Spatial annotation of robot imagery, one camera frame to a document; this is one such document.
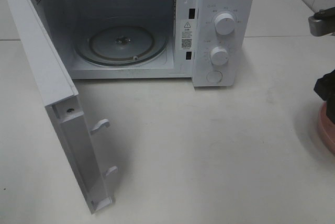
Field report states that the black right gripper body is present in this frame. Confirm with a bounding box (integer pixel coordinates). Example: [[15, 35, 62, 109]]
[[314, 70, 334, 104]]

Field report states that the pink round plate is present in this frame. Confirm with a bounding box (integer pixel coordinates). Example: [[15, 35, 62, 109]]
[[318, 102, 334, 154]]

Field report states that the round white door-release button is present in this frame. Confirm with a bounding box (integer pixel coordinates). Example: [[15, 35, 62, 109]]
[[206, 71, 223, 84]]

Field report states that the white microwave door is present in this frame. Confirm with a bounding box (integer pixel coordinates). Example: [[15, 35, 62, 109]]
[[7, 0, 118, 214]]

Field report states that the lower white timer knob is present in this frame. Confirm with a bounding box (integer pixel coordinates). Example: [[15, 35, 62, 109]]
[[210, 47, 230, 66]]

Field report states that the upper white power knob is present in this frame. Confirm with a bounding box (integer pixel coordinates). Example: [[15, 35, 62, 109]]
[[214, 12, 236, 36]]

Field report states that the white microwave oven body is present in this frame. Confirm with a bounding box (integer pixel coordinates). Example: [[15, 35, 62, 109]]
[[44, 0, 252, 87]]

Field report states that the white warning label sticker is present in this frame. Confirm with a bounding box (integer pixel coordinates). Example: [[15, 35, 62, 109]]
[[180, 19, 196, 50]]

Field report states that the glass microwave turntable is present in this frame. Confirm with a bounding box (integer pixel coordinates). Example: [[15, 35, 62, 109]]
[[75, 26, 168, 66]]

